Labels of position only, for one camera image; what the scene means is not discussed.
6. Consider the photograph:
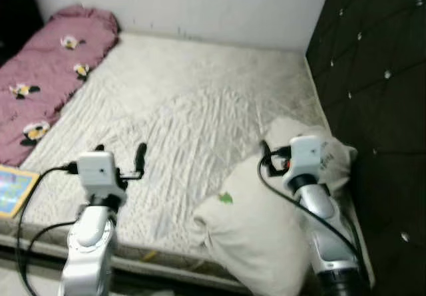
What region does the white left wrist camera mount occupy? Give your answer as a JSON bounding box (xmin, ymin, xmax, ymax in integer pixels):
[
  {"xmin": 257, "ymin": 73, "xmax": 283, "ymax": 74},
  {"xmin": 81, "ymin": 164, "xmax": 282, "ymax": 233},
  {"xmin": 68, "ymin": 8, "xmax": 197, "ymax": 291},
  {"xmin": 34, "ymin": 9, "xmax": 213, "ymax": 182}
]
[{"xmin": 77, "ymin": 152, "xmax": 126, "ymax": 197}]

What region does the white quilted mattress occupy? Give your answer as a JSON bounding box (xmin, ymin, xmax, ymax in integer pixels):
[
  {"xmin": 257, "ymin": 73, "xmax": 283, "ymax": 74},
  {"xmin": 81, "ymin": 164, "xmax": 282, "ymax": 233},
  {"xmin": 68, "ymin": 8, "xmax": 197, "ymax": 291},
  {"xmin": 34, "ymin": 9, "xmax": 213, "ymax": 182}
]
[{"xmin": 0, "ymin": 31, "xmax": 377, "ymax": 290}]

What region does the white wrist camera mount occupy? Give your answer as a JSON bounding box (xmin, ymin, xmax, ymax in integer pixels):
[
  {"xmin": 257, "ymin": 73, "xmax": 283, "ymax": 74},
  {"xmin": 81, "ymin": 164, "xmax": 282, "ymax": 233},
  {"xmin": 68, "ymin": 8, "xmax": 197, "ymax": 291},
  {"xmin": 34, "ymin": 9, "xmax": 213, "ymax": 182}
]
[
  {"xmin": 77, "ymin": 152, "xmax": 126, "ymax": 197},
  {"xmin": 290, "ymin": 135, "xmax": 325, "ymax": 180}
]

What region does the white printed pillow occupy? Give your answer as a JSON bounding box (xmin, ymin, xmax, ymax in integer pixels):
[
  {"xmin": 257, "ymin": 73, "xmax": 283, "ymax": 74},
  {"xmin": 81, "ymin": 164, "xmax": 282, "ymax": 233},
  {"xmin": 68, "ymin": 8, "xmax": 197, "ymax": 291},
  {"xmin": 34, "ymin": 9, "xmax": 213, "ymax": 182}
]
[{"xmin": 192, "ymin": 116, "xmax": 359, "ymax": 296}]

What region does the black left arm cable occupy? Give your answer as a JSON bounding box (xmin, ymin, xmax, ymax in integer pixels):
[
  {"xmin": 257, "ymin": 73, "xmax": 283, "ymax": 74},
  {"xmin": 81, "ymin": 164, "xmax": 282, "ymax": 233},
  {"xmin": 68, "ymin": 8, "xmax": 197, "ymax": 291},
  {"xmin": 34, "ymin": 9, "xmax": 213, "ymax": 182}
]
[{"xmin": 15, "ymin": 165, "xmax": 81, "ymax": 296}]

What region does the dark tufted headboard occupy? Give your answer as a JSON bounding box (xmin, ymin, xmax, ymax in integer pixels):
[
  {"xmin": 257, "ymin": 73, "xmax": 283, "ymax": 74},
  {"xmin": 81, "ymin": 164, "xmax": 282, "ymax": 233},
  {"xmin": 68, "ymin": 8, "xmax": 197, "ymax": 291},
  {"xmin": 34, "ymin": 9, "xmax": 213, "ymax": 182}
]
[{"xmin": 305, "ymin": 0, "xmax": 426, "ymax": 296}]

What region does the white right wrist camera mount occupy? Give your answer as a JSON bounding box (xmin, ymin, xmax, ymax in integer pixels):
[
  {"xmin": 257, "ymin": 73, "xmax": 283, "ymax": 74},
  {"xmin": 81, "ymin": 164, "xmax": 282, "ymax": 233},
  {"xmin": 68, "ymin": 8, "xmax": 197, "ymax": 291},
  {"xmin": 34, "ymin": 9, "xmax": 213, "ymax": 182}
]
[{"xmin": 290, "ymin": 135, "xmax": 325, "ymax": 180}]

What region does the colourful yellow-edged children's book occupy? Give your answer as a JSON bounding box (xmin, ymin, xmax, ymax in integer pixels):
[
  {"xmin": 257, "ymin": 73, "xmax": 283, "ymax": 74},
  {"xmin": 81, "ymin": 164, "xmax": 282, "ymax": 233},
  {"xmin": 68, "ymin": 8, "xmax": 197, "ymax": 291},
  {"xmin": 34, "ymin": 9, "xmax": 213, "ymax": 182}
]
[{"xmin": 0, "ymin": 165, "xmax": 41, "ymax": 219}]

